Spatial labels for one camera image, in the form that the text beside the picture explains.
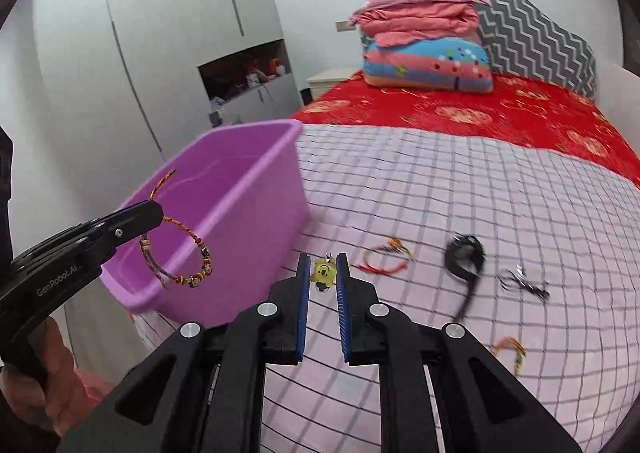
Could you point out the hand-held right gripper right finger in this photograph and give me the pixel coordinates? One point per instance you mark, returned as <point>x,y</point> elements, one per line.
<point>343,308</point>

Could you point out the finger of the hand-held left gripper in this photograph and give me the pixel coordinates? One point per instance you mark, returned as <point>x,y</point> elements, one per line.
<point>130,223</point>

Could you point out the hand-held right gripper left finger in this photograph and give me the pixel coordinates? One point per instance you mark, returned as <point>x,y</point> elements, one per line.
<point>300,308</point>

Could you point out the yellow bear charm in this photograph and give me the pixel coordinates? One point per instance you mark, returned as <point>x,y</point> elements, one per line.
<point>322,273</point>

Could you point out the purple plastic tub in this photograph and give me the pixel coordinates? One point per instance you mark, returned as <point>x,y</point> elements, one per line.
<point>240,193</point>

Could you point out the person's left hand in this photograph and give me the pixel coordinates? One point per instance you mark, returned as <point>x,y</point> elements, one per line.
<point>60,358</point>

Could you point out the black cup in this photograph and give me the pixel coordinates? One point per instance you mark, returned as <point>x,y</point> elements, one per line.
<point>215,119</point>

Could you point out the clutter of small items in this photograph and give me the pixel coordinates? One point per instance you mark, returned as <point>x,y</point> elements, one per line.
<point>250,75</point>

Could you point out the white wardrobe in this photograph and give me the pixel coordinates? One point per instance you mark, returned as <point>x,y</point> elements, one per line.
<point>150,33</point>

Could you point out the red patterned bedsheet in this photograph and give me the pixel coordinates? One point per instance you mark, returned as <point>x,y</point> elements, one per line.
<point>400,108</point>

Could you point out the black waste bin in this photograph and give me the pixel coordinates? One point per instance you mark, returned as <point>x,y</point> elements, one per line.
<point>306,97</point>

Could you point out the cream nightstand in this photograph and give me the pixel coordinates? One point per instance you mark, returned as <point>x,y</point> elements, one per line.
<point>325,80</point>

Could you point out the folded blue and pink quilt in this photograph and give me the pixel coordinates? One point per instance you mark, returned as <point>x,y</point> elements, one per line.
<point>425,65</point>

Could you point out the grey chevron headboard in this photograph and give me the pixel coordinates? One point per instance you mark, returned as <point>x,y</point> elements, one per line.
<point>530,38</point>

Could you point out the wall outlet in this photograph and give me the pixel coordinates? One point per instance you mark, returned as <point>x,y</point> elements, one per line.
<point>346,25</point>

